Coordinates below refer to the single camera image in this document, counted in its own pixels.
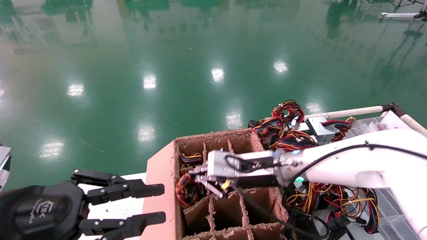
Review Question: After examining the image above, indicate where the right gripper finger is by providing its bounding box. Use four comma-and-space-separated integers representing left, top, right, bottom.
194, 175, 231, 199
188, 165, 214, 176

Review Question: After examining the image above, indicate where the left gripper black silver body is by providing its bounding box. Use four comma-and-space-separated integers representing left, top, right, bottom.
0, 146, 88, 240

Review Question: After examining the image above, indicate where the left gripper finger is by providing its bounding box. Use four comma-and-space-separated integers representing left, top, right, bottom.
72, 169, 165, 205
80, 212, 166, 240

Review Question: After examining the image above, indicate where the right gripper black silver body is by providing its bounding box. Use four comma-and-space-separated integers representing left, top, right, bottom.
207, 150, 281, 189

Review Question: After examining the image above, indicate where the power supply with coloured cables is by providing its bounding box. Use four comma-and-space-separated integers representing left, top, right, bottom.
175, 173, 209, 208
274, 130, 319, 152
249, 99, 306, 142
284, 182, 380, 234
306, 116, 357, 144
180, 152, 204, 167

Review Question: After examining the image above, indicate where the pink cardboard box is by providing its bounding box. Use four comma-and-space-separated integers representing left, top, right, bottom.
140, 128, 289, 240

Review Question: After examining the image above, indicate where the brown cardboard divider grid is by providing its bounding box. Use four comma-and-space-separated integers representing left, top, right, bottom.
178, 140, 281, 240

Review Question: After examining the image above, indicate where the clear plastic bag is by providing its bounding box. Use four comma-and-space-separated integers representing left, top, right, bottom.
354, 120, 389, 134

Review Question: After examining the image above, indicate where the clear plastic compartment tray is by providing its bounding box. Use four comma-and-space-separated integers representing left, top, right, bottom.
347, 117, 427, 240

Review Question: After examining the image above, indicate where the white wheeled stand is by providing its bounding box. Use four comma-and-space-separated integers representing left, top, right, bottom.
380, 12, 427, 22

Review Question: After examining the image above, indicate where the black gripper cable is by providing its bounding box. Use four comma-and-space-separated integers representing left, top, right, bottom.
230, 185, 331, 240

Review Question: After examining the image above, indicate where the power supply with black cables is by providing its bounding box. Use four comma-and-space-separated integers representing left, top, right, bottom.
282, 208, 354, 240

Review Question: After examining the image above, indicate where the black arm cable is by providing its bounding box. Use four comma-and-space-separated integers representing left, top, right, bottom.
294, 143, 427, 182

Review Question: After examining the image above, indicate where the black rail corner joint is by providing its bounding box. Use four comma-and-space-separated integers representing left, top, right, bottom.
381, 102, 407, 118

